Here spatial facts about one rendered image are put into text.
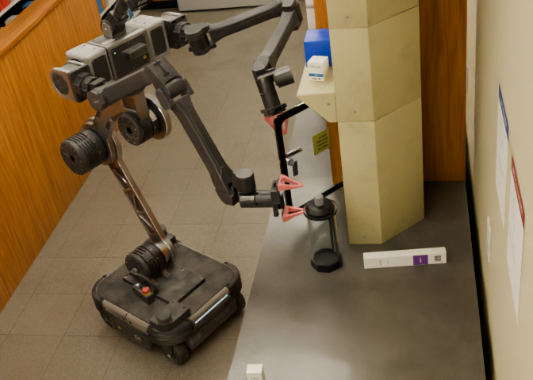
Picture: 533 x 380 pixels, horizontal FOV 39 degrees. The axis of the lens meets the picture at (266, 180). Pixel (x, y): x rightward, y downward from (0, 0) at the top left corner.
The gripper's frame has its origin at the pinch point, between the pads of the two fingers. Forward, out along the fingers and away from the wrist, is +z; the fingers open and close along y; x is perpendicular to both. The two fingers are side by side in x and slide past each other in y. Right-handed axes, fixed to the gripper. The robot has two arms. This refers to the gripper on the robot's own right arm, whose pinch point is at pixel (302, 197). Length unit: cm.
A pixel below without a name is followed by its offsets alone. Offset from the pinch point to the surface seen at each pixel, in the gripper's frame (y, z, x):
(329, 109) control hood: 26.1, 9.9, 8.7
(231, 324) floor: -119, -55, 66
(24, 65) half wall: -23, -183, 170
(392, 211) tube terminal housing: -14.5, 26.9, 12.8
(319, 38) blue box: 41, 6, 29
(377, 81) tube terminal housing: 34.1, 24.6, 10.4
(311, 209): -1.5, 3.1, -3.7
